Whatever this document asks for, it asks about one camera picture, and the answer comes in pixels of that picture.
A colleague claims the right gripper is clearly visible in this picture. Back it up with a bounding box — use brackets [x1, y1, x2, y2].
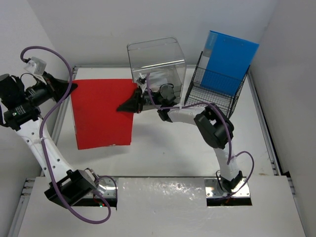
[117, 85, 163, 114]

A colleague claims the red folder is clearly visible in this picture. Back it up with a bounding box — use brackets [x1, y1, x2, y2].
[71, 79, 136, 150]

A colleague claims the blue folder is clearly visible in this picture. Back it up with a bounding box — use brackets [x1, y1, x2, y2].
[199, 31, 259, 96]

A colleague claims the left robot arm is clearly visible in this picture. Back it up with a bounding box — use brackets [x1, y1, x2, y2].
[0, 72, 96, 206]

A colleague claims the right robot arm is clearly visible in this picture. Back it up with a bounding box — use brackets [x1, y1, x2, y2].
[117, 83, 242, 193]

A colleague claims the clear plastic drawer organizer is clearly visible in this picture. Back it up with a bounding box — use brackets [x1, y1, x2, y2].
[127, 37, 187, 104]

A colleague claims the white front cover panel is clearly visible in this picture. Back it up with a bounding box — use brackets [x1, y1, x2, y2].
[19, 176, 305, 237]

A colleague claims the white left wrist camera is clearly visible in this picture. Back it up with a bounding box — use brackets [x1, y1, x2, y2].
[24, 57, 46, 76]

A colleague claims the black wire mesh rack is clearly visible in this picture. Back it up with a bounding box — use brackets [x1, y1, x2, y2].
[184, 53, 247, 118]

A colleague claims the aluminium table frame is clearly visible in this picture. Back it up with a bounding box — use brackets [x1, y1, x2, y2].
[7, 64, 301, 237]

